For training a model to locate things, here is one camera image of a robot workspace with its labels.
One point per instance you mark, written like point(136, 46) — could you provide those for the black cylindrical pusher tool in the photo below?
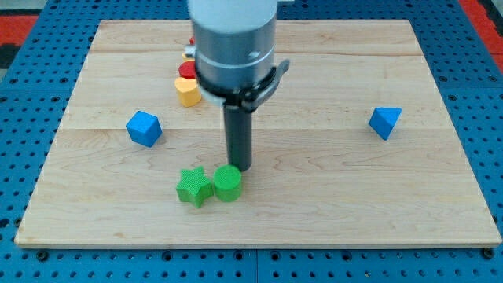
point(238, 128)

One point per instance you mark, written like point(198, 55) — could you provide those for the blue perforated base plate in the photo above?
point(39, 82)

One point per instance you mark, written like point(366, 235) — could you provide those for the green cylinder block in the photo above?
point(227, 183)

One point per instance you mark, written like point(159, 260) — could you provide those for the yellow heart block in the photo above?
point(187, 91)

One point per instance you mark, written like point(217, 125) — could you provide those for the wooden board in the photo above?
point(320, 177)

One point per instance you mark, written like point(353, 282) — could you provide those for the green star block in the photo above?
point(194, 186)

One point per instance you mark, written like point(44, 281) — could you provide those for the blue cube block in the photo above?
point(144, 128)

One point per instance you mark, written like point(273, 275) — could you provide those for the blue triangular prism block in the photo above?
point(383, 121)

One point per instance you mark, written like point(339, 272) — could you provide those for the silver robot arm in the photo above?
point(234, 58)

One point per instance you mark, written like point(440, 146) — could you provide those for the yellow block behind arm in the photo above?
point(187, 57)

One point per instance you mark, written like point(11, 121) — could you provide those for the red cylinder block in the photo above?
point(187, 70)

